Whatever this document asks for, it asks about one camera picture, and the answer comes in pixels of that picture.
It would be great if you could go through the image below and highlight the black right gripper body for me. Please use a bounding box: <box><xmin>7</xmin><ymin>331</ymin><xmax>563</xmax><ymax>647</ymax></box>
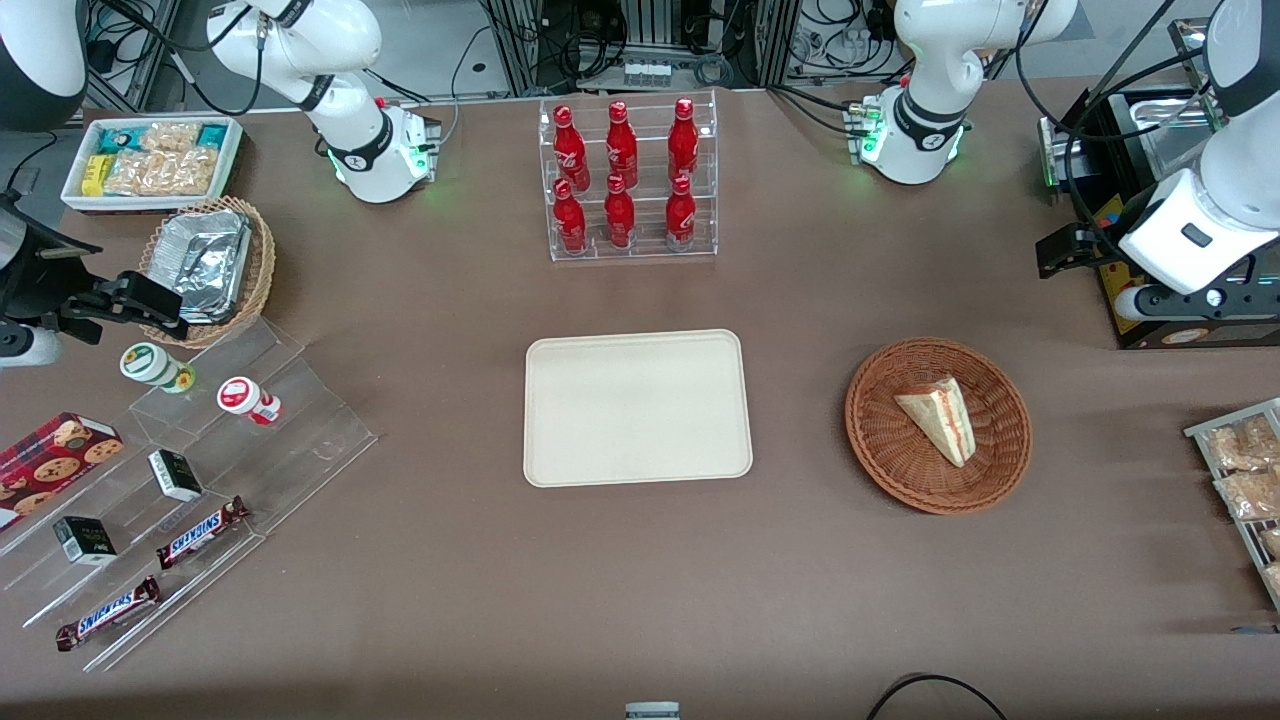
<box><xmin>0</xmin><ymin>222</ymin><xmax>105</xmax><ymax>325</ymax></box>

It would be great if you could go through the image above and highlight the triangle sandwich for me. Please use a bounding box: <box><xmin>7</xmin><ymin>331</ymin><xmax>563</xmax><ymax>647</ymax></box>
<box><xmin>893</xmin><ymin>375</ymin><xmax>973</xmax><ymax>469</ymax></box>

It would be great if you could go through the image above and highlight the aluminium foil tray stack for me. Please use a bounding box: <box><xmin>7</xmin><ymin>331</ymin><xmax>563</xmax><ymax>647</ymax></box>
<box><xmin>155</xmin><ymin>210</ymin><xmax>251</xmax><ymax>323</ymax></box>

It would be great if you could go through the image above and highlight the light wicker basket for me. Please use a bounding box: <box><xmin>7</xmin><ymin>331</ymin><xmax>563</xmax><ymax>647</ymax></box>
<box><xmin>138</xmin><ymin>196</ymin><xmax>276</xmax><ymax>349</ymax></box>

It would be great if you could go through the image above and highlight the tray of packaged crackers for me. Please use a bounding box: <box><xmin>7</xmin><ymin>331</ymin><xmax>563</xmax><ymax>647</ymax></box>
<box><xmin>1183</xmin><ymin>398</ymin><xmax>1280</xmax><ymax>611</ymax></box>

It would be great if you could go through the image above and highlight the brown round wicker basket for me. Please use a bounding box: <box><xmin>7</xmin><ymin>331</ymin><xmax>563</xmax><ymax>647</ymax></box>
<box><xmin>845</xmin><ymin>337</ymin><xmax>1033</xmax><ymax>516</ymax></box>

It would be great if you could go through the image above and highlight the beige plastic tray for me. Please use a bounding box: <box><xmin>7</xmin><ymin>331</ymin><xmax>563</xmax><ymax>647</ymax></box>
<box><xmin>523</xmin><ymin>329</ymin><xmax>754</xmax><ymax>489</ymax></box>

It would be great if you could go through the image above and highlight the green lid yogurt cup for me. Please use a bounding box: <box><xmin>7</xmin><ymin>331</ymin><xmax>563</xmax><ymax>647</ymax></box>
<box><xmin>120</xmin><ymin>342</ymin><xmax>196</xmax><ymax>394</ymax></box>

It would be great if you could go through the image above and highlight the white snack bin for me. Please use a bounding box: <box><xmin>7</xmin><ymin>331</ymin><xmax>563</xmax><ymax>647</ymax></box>
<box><xmin>62</xmin><ymin>117</ymin><xmax>244</xmax><ymax>213</ymax></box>

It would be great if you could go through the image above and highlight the steel warmer pan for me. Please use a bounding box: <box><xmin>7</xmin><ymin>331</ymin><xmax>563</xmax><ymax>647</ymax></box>
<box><xmin>1130</xmin><ymin>88</ymin><xmax>1216</xmax><ymax>181</ymax></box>

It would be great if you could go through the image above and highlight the red lid yogurt cup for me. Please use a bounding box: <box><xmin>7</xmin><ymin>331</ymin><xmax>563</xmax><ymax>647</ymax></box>
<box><xmin>217</xmin><ymin>376</ymin><xmax>283</xmax><ymax>426</ymax></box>

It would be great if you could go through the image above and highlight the black food warmer cabinet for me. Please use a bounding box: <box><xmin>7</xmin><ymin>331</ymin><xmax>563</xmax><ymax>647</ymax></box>
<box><xmin>1037</xmin><ymin>15</ymin><xmax>1280</xmax><ymax>351</ymax></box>

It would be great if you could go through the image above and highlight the large clear cracker bag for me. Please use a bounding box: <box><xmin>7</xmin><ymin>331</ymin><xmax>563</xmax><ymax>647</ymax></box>
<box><xmin>105</xmin><ymin>148</ymin><xmax>219</xmax><ymax>196</ymax></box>

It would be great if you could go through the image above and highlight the red tartan cookie box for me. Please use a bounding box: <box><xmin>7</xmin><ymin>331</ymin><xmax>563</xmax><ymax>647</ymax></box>
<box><xmin>0</xmin><ymin>412</ymin><xmax>126</xmax><ymax>531</ymax></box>

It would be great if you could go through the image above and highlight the small black box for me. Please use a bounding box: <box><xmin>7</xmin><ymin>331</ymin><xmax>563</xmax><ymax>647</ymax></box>
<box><xmin>52</xmin><ymin>516</ymin><xmax>118</xmax><ymax>566</ymax></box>
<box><xmin>148</xmin><ymin>449</ymin><xmax>204</xmax><ymax>502</ymax></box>

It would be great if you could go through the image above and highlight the clear acrylic stepped shelf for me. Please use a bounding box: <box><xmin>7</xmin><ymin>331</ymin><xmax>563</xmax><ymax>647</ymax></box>
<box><xmin>0</xmin><ymin>318</ymin><xmax>379</xmax><ymax>673</ymax></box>

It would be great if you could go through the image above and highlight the Snickers bar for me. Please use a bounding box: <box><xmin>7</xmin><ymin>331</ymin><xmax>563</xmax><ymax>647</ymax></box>
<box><xmin>155</xmin><ymin>497</ymin><xmax>251</xmax><ymax>571</ymax></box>
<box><xmin>55</xmin><ymin>575</ymin><xmax>161</xmax><ymax>652</ymax></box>

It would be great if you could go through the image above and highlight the red cola bottle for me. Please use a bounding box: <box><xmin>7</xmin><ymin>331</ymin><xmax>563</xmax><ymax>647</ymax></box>
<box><xmin>666</xmin><ymin>175</ymin><xmax>697</xmax><ymax>251</ymax></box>
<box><xmin>605</xmin><ymin>100</ymin><xmax>639</xmax><ymax>189</ymax></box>
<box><xmin>553</xmin><ymin>178</ymin><xmax>588</xmax><ymax>253</ymax></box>
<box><xmin>553</xmin><ymin>105</ymin><xmax>591</xmax><ymax>191</ymax></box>
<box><xmin>604</xmin><ymin>174</ymin><xmax>637</xmax><ymax>249</ymax></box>
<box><xmin>668</xmin><ymin>97</ymin><xmax>699</xmax><ymax>183</ymax></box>

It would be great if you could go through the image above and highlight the aluminium equipment rack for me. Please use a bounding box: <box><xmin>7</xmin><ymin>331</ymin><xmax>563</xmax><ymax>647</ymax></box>
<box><xmin>478</xmin><ymin>0</ymin><xmax>836</xmax><ymax>96</ymax></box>

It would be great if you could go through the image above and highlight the clear acrylic bottle rack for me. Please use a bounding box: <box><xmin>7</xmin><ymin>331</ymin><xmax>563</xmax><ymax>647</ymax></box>
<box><xmin>538</xmin><ymin>90</ymin><xmax>719</xmax><ymax>263</ymax></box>

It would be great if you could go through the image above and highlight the aluminium frame post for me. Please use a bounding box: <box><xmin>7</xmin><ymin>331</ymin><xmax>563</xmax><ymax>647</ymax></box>
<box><xmin>85</xmin><ymin>0</ymin><xmax>186</xmax><ymax>113</ymax></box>

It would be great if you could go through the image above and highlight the thick black cable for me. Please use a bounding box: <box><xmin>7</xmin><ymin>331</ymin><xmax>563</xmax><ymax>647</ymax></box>
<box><xmin>865</xmin><ymin>673</ymin><xmax>1011</xmax><ymax>720</ymax></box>

